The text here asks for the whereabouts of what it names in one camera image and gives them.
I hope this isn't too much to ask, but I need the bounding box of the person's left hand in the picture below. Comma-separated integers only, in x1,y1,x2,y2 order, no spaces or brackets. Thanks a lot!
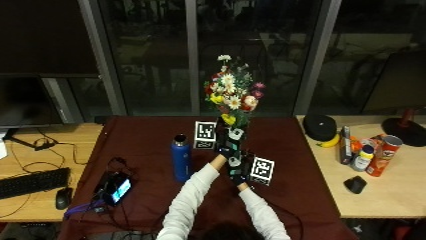
215,126,246,162

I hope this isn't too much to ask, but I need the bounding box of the person's right hand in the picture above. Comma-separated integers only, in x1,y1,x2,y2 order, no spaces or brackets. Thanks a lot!
224,151,256,188

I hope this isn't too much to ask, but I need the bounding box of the artificial flower bouquet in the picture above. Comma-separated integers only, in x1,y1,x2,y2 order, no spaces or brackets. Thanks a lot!
202,54,267,158

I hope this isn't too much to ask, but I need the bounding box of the white marker cube on right glove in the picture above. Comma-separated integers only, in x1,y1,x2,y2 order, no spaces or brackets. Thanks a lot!
248,156,275,187

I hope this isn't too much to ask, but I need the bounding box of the white marker cube on glove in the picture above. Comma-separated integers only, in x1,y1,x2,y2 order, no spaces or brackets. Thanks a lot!
248,156,275,187
192,120,218,151

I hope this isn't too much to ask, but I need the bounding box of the white marker cube on left glove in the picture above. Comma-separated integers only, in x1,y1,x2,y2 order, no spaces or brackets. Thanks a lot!
192,120,218,151

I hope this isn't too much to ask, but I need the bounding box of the dark red tablecloth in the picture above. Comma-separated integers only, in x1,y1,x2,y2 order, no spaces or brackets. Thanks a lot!
57,115,360,240

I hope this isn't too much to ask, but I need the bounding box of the blue metal water bottle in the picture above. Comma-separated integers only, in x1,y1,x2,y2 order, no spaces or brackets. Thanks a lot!
170,133,192,183

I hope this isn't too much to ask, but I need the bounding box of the black round cap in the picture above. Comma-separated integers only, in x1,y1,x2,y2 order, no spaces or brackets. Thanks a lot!
302,113,337,142

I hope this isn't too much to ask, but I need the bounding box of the yellow banana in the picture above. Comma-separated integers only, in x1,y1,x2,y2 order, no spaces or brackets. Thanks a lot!
315,133,341,149

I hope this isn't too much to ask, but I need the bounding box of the dark rectangular box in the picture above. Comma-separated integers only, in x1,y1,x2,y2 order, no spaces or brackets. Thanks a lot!
337,125,353,166

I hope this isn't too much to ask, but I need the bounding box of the orange snack packet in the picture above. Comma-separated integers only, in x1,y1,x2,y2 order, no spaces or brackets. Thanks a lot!
348,135,364,154

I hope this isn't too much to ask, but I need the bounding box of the black phone with lit screen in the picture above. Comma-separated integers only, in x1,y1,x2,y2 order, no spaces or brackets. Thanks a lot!
99,171,132,207

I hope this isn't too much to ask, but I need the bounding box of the black ergonomic mouse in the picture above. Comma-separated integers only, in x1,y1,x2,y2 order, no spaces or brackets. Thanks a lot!
341,175,368,195

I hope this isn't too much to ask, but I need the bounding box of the white bottle with yellow cap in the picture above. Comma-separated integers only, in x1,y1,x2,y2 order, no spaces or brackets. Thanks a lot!
349,144,375,173

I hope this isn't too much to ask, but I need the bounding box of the red chips can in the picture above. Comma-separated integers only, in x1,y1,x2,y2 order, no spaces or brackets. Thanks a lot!
364,134,404,178

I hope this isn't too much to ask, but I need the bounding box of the black computer mouse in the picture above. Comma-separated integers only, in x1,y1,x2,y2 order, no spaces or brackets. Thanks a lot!
54,187,74,211

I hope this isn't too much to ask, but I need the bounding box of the black monitor with round stand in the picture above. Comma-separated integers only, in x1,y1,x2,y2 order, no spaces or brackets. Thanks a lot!
360,49,426,148

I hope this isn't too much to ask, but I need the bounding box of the black computer keyboard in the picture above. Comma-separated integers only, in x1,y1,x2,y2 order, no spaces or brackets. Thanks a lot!
0,167,71,200

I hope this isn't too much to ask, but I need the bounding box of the black monitor on desk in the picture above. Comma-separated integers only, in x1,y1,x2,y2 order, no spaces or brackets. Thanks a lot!
0,74,85,149

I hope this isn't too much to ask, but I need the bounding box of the white paper sheet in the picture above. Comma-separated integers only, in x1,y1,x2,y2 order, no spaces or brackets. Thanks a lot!
0,128,9,160

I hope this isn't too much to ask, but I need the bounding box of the black cable on tablecloth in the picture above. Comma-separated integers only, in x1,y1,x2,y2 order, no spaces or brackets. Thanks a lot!
105,156,134,176

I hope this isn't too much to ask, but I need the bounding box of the purple strap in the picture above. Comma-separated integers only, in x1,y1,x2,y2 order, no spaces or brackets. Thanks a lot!
62,199,106,219

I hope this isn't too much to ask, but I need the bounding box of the black cable with adapter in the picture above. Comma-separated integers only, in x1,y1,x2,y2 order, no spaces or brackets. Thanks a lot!
7,128,90,174

